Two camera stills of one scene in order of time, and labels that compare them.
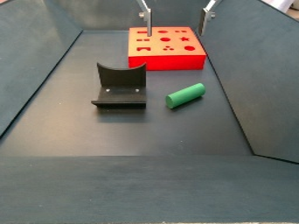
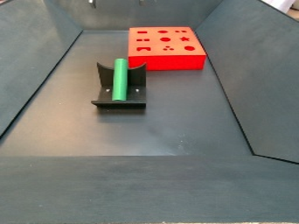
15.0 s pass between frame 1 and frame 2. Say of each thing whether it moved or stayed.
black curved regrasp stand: stayed
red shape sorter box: stayed
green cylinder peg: moved
